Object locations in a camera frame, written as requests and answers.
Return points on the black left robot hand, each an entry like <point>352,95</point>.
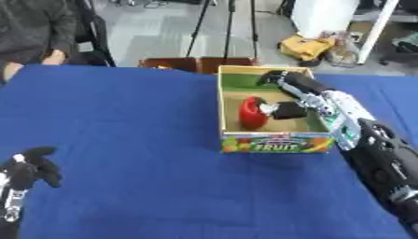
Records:
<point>30,169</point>

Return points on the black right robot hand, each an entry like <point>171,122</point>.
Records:
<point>302,82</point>

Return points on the red toy apple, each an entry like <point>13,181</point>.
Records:
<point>252,113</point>

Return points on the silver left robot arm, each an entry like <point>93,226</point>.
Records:
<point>10,208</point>

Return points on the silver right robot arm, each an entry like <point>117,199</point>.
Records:
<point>370,140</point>

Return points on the tan cardboard box green inside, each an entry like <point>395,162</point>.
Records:
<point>272,124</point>

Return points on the brown cardboard box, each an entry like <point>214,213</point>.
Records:
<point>198,64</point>

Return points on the white board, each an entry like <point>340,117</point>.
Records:
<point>324,17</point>

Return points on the black tripod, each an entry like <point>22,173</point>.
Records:
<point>226,28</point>

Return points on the person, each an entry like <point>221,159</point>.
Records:
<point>33,34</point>

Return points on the black chair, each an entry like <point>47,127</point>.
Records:
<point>92,34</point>

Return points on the white post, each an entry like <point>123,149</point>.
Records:
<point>375,31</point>

